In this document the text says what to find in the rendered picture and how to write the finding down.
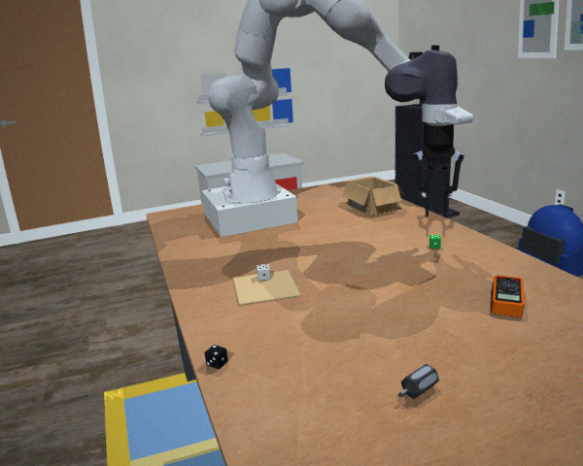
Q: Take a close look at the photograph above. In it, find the white die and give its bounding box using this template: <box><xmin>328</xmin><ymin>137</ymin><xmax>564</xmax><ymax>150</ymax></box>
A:
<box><xmin>257</xmin><ymin>264</ymin><xmax>271</xmax><ymax>281</ymax></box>

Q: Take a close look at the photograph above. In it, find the beige square mat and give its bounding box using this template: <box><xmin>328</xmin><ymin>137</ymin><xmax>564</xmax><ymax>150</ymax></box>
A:
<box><xmin>233</xmin><ymin>270</ymin><xmax>301</xmax><ymax>306</ymax></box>

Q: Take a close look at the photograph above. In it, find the green die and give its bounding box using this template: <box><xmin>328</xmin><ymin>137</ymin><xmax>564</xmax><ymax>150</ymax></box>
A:
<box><xmin>429</xmin><ymin>235</ymin><xmax>441</xmax><ymax>249</ymax></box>

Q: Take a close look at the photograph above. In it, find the orange digital multimeter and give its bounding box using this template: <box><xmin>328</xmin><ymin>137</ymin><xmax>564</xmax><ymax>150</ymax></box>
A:
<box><xmin>491</xmin><ymin>275</ymin><xmax>525</xmax><ymax>317</ymax></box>

